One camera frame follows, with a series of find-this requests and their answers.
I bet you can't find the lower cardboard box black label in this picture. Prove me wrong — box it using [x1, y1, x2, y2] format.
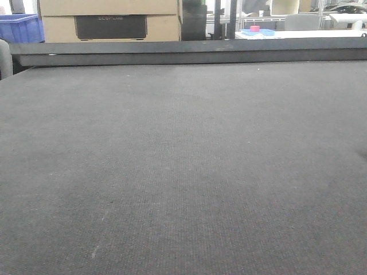
[42, 15, 181, 43]

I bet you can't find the upper cardboard box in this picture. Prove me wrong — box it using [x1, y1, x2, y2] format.
[38, 0, 182, 16]

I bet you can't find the blue tray on white table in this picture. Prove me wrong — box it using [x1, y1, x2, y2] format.
[241, 29, 276, 37]

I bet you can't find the red cylindrical object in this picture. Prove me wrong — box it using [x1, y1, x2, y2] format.
[250, 25, 260, 33]

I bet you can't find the blue plastic crate background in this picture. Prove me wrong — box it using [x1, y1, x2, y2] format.
[1, 14, 45, 44]

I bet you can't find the white background table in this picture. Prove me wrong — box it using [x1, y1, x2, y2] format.
[235, 29, 366, 40]

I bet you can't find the black vertical post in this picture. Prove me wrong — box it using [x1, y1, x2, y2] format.
[213, 0, 237, 40]

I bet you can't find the black conveyor side rail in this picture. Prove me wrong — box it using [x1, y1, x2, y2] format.
[9, 37, 366, 66]

